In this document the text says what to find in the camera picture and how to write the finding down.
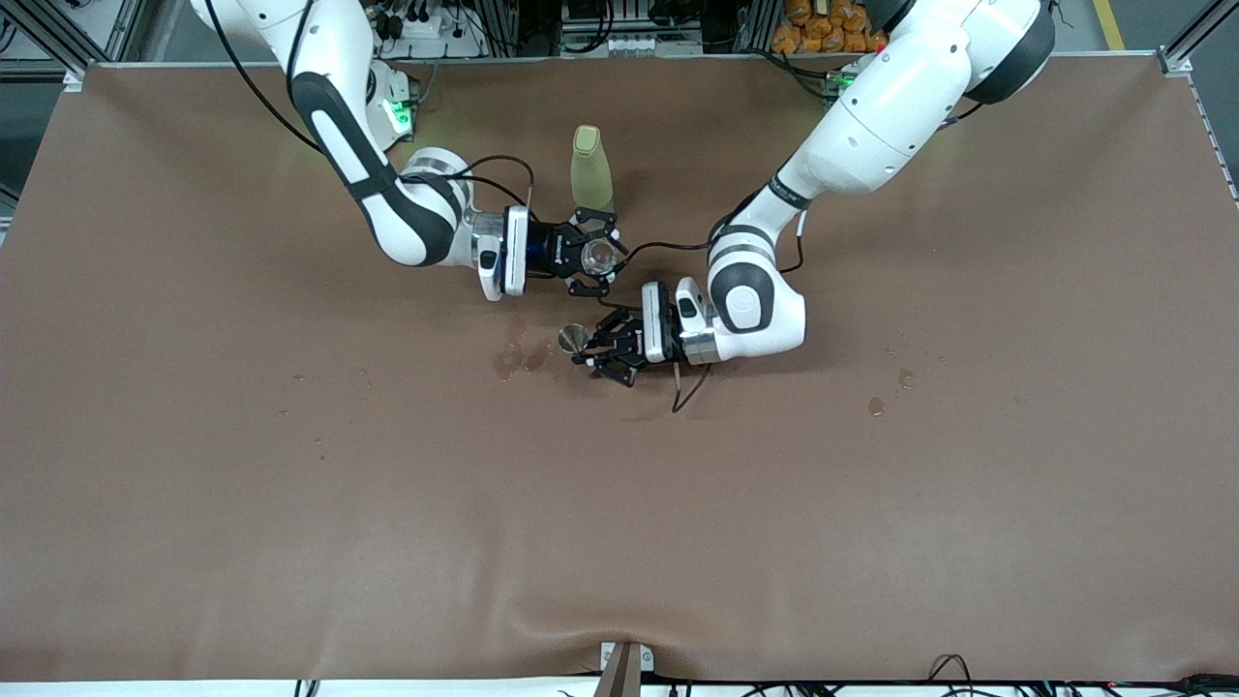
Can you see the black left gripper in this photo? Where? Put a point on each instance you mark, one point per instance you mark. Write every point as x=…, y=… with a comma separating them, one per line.
x=634, y=341

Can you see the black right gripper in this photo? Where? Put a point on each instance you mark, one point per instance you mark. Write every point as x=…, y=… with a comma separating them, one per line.
x=554, y=250

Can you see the clear glass measuring beaker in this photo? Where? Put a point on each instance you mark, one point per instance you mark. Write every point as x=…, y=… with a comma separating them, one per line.
x=600, y=257

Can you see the steel jigger cup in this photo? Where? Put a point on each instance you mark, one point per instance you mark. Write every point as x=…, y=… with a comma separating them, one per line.
x=571, y=339

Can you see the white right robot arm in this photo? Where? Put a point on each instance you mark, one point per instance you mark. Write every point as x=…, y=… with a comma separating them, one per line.
x=334, y=58

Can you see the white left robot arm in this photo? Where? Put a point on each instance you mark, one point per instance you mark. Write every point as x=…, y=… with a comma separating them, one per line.
x=900, y=106

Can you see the yellow-green bottle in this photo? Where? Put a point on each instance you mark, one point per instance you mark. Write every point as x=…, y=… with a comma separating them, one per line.
x=591, y=174

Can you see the brown table cloth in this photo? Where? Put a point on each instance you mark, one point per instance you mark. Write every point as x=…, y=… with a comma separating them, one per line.
x=619, y=503

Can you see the long white socket strip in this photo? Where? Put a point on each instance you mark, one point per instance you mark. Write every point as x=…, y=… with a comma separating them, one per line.
x=629, y=45

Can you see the black electronics rack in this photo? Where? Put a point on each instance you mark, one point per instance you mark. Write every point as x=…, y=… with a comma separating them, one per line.
x=542, y=19

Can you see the white power strip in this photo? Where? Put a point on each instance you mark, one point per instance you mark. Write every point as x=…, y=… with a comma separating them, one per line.
x=426, y=27

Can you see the metal table edge clamp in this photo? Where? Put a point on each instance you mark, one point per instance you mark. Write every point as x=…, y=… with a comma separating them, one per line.
x=624, y=663

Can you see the orange snack bag pile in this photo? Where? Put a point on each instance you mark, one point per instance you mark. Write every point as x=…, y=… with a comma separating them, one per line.
x=823, y=29

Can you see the aluminium frame profile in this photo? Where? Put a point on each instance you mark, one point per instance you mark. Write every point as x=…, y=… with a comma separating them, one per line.
x=1176, y=60
x=131, y=24

